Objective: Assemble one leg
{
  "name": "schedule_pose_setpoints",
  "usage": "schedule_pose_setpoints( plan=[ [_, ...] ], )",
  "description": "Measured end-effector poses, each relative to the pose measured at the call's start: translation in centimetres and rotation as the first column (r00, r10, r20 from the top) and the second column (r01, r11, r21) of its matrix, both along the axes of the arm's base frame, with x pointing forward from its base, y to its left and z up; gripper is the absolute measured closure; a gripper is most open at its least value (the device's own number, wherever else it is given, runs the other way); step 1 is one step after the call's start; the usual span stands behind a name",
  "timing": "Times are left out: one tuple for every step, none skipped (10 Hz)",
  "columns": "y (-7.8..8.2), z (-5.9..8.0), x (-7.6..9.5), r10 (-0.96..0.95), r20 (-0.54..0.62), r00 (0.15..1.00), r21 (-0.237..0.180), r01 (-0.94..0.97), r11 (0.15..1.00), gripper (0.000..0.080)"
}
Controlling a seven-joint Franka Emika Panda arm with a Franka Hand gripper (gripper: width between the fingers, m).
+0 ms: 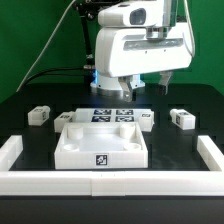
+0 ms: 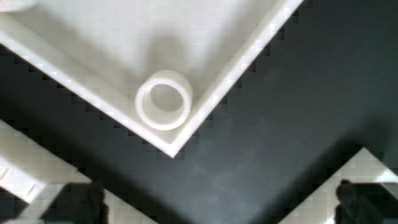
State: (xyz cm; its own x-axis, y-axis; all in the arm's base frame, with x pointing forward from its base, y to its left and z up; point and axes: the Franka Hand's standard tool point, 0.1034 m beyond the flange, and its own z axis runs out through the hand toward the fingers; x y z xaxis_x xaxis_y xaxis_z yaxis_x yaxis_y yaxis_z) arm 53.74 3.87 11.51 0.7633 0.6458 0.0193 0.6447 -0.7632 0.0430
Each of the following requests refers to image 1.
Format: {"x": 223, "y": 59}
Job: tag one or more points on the white U-shaped fence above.
{"x": 118, "y": 183}

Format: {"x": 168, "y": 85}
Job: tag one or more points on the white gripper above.
{"x": 127, "y": 51}

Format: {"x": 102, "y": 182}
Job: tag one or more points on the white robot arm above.
{"x": 157, "y": 17}

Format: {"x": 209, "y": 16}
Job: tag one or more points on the white square tabletop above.
{"x": 103, "y": 145}

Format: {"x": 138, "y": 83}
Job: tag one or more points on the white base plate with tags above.
{"x": 109, "y": 115}

